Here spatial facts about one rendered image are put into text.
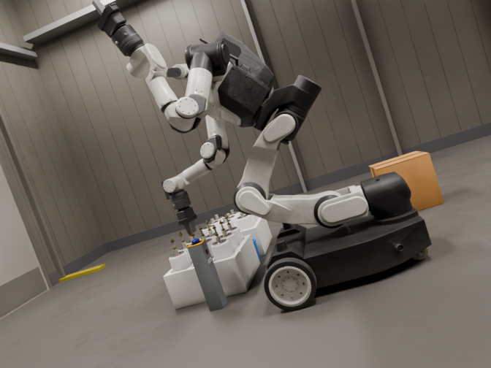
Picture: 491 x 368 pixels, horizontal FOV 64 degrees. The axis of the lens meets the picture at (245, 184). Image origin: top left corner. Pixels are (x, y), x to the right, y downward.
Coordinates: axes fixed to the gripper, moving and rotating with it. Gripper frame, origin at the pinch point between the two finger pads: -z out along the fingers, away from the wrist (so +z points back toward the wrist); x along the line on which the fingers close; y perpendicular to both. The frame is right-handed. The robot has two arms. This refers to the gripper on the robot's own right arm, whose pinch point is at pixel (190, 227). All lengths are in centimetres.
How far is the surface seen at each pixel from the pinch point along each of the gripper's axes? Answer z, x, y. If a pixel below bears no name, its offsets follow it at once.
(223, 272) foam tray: -24.5, -4.7, -13.2
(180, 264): -15.7, -6.7, 8.7
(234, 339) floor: -36, -45, -35
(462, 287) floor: -37, -24, -112
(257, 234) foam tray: -23, 50, -8
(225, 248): -14.4, 0.1, -15.3
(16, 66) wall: 194, 145, 258
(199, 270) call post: -16.8, -18.6, -10.9
